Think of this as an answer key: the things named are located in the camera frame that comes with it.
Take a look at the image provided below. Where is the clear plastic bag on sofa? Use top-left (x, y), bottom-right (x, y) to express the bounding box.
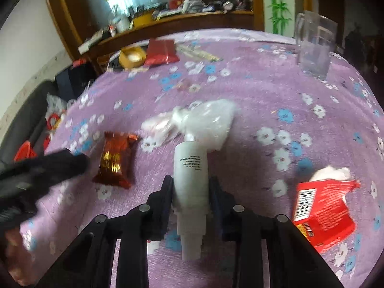
top-left (45, 93), bottom-right (67, 121)

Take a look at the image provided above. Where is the dark blue shopping bag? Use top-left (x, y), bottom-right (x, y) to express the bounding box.
top-left (55, 62), bottom-right (97, 102)

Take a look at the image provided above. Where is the dark red snack packet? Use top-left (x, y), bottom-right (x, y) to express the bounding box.
top-left (92, 131), bottom-right (139, 189)

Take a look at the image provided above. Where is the clear glass mug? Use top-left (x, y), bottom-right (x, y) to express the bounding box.
top-left (294, 11), bottom-right (338, 80)

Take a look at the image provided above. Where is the red foil pouch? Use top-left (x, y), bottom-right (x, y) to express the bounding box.
top-left (144, 38), bottom-right (180, 66)

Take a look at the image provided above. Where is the yellow tape roll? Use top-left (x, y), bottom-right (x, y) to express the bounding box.
top-left (119, 46), bottom-right (146, 70)

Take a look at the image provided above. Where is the bundle of chopsticks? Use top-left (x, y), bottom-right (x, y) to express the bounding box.
top-left (176, 44), bottom-right (222, 62)

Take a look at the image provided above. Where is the black leather sofa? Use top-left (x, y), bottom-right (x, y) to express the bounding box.
top-left (1, 80), bottom-right (58, 168)

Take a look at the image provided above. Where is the purple floral tablecloth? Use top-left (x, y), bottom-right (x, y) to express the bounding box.
top-left (21, 29), bottom-right (383, 287)

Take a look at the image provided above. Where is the torn red cigarette pack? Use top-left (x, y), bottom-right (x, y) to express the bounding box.
top-left (292, 166), bottom-right (360, 253)

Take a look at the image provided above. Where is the wooden framed glass cabinet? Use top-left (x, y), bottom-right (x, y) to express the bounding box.
top-left (42, 0), bottom-right (314, 70)

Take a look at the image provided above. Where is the white plastic bottle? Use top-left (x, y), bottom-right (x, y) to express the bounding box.
top-left (173, 141), bottom-right (210, 261)

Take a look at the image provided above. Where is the person's left hand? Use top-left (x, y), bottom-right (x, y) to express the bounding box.
top-left (5, 227), bottom-right (35, 287)

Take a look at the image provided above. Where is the red plastic basket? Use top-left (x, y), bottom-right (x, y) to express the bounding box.
top-left (13, 140), bottom-right (37, 162)

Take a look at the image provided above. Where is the knotted clear plastic bag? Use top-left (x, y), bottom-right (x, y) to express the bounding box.
top-left (141, 99), bottom-right (237, 152)

